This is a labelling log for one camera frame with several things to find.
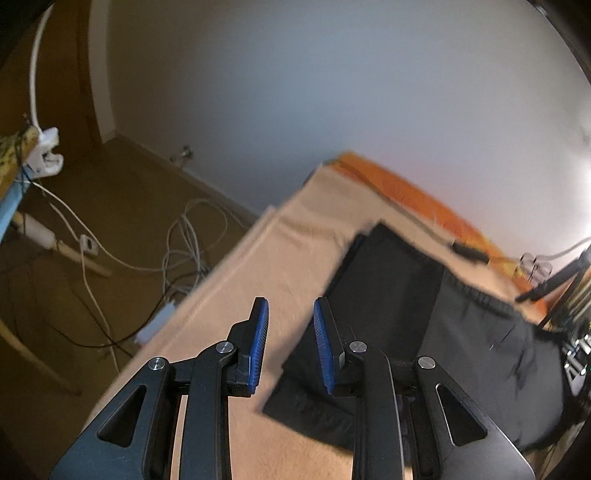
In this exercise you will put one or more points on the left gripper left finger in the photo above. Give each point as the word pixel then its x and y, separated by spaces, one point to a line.
pixel 132 437

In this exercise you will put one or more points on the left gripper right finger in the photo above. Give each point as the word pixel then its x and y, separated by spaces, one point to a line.
pixel 450 435

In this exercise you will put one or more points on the black pants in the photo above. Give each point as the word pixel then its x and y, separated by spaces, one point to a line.
pixel 390 295

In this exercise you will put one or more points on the white power strip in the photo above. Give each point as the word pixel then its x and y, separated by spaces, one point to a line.
pixel 159 320

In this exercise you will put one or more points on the beige bed blanket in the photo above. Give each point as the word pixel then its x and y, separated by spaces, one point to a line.
pixel 288 257

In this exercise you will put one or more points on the white clip desk lamp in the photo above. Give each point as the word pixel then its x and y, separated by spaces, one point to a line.
pixel 42 162

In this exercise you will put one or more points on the brown wooden door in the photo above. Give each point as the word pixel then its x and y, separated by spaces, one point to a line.
pixel 63 91

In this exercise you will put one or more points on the black camera tripod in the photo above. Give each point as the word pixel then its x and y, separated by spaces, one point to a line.
pixel 575 271

